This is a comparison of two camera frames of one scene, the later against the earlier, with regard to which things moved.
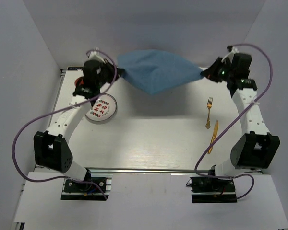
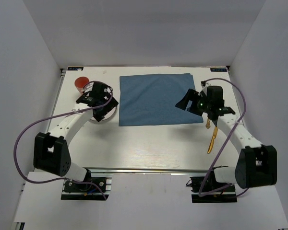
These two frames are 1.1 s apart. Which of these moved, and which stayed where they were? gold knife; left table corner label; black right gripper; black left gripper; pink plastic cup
Moved: black left gripper; black right gripper
Stayed: left table corner label; pink plastic cup; gold knife
